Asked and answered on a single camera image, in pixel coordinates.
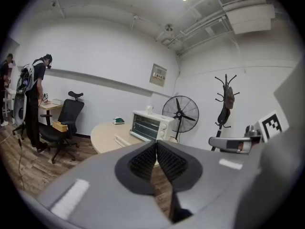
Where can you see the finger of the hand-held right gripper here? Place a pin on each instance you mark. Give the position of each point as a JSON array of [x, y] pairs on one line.
[[221, 144]]

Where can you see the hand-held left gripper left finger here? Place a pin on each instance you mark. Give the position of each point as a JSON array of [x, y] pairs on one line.
[[100, 187]]

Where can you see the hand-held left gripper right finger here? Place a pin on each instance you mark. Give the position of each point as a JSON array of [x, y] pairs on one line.
[[214, 175]]

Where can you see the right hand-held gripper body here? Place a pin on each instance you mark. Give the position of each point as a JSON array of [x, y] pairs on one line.
[[271, 126]]

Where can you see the white toaster oven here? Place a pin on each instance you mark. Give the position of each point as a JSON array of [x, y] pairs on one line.
[[164, 123]]

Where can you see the black coat rack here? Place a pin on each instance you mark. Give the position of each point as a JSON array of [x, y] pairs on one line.
[[226, 80]]

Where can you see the black bag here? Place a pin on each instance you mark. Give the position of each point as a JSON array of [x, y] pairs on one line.
[[224, 116]]

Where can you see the khaki bag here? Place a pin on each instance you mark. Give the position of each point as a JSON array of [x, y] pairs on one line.
[[230, 98]]

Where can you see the black standing fan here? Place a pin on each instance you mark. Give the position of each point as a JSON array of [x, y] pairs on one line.
[[180, 114]]

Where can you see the green tissue pack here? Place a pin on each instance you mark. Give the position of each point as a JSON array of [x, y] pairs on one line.
[[118, 121]]

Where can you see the yellow wooden box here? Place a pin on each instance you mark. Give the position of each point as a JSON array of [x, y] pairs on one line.
[[59, 126]]

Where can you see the black office chair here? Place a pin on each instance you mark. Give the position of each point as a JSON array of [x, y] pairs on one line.
[[70, 113]]

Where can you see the small wooden desk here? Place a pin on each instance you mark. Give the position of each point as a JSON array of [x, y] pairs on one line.
[[51, 107]]

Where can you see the flat white box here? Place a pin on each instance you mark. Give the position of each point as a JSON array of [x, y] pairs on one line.
[[57, 101]]

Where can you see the white ceiling air conditioner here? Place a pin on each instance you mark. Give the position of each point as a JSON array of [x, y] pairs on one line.
[[250, 19]]

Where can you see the ceiling smoke detector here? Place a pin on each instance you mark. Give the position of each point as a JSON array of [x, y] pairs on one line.
[[169, 27]]

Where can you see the grey wall electrical panel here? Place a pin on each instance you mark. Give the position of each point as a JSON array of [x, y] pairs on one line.
[[158, 75]]

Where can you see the grey wall rail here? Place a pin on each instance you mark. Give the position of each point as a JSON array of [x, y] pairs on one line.
[[95, 79]]

